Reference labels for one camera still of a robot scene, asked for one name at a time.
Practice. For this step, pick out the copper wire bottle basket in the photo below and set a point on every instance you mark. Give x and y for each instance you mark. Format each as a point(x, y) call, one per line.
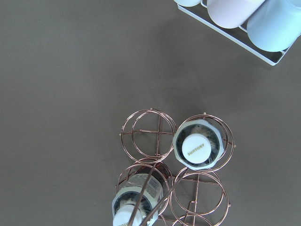
point(193, 197)

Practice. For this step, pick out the tea bottle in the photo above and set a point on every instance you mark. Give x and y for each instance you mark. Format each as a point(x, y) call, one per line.
point(147, 186)
point(198, 144)

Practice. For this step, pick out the white cup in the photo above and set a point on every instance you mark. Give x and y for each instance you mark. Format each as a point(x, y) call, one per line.
point(188, 3)

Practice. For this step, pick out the pink cup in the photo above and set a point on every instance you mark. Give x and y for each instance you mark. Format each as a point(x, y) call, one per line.
point(231, 13)

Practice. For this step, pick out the blue cup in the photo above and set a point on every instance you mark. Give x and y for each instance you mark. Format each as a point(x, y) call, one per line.
point(275, 25)

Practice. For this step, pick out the white cup rack wooden handle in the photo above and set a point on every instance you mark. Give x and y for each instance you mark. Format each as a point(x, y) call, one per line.
point(238, 35)

